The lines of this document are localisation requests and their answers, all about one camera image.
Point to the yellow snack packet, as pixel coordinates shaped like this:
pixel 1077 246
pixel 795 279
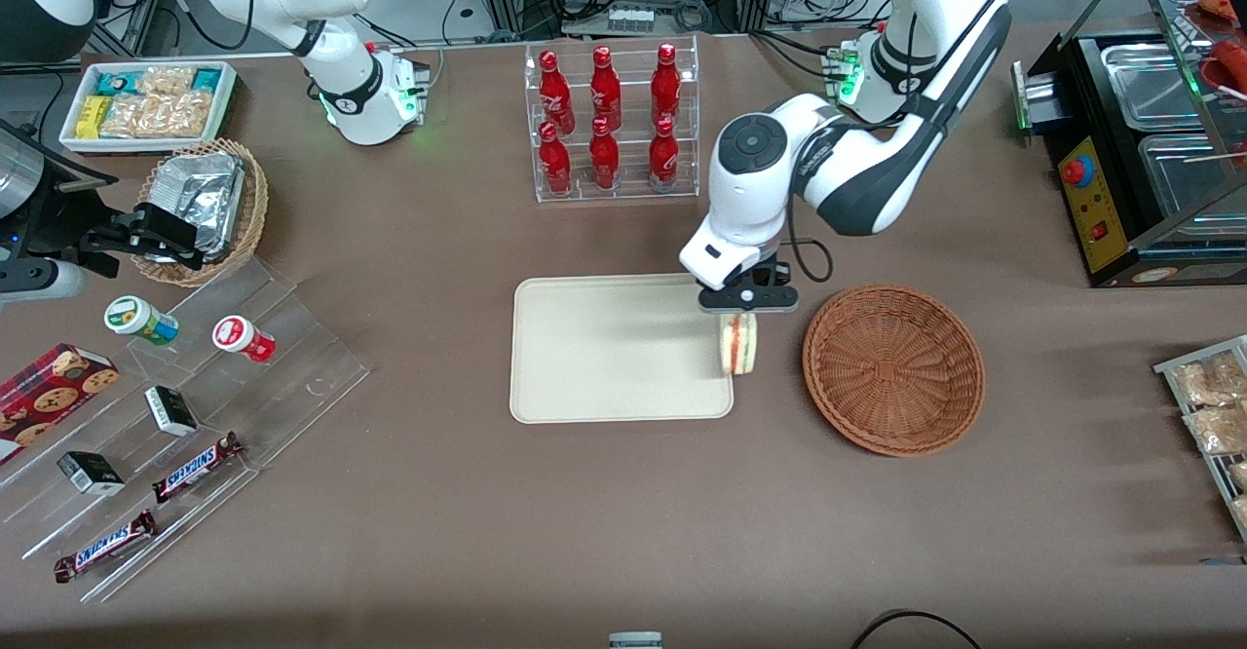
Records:
pixel 94 117

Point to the red lid white cup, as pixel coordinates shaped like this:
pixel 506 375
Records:
pixel 242 337

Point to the small black white carton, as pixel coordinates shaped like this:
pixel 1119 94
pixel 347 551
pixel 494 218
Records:
pixel 171 411
pixel 90 474

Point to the tray of wrapped pastries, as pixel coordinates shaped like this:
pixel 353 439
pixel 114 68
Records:
pixel 1161 368

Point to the cream plastic serving tray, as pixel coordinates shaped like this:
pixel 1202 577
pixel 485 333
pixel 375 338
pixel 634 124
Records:
pixel 614 352

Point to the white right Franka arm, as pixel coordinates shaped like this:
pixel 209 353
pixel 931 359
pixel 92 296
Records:
pixel 336 55

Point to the triangle sandwich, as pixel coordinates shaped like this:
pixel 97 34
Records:
pixel 738 345

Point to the clear bag beige snacks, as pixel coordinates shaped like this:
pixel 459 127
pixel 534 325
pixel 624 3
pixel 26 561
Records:
pixel 1218 430
pixel 1238 476
pixel 1208 381

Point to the red Coca-Cola aluminium bottle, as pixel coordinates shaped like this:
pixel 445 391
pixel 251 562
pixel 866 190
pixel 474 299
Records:
pixel 604 157
pixel 665 84
pixel 555 162
pixel 663 154
pixel 606 89
pixel 555 94

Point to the silver foil wrapped pack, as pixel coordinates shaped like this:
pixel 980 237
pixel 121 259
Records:
pixel 200 201

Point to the large shallow wicker basket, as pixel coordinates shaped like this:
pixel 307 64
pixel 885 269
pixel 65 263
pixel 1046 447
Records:
pixel 891 371

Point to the clear acrylic bottle rack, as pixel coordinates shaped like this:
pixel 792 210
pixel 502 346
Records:
pixel 628 191

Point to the green lid white cup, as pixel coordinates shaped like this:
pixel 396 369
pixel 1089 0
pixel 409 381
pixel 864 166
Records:
pixel 136 320

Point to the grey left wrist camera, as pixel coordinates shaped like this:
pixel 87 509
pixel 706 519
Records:
pixel 770 300

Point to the clear bag rice crackers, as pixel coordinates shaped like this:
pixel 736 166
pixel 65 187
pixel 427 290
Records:
pixel 161 116
pixel 166 80

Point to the red tartan cookie box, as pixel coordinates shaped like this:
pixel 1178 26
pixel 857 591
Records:
pixel 49 396

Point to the stainless steel food pan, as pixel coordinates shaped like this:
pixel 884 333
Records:
pixel 1184 181
pixel 1154 89

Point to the white plastic snack bin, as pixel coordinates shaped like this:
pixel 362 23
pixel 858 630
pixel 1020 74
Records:
pixel 226 103

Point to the clear acrylic stepped stand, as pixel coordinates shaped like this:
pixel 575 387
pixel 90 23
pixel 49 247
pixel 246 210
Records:
pixel 302 366

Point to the small grey white device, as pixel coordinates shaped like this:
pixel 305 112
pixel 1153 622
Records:
pixel 635 641

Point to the white power strip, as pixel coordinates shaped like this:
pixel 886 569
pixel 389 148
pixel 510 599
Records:
pixel 631 19

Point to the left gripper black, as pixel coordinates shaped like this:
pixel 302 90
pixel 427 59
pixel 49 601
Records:
pixel 761 276

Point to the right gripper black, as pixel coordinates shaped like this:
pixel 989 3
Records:
pixel 97 239

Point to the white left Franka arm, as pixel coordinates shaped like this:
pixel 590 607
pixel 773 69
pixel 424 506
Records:
pixel 750 201

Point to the small deep wicker basket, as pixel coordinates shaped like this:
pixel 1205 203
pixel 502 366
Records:
pixel 255 210

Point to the teal snack packet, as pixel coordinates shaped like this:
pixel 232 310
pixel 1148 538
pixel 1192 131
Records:
pixel 207 81
pixel 117 82

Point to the Snickers chocolate bar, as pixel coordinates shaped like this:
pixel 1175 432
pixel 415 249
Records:
pixel 198 467
pixel 105 546

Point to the black food warmer yellow panel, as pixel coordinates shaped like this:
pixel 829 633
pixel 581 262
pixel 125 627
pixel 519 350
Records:
pixel 1096 210

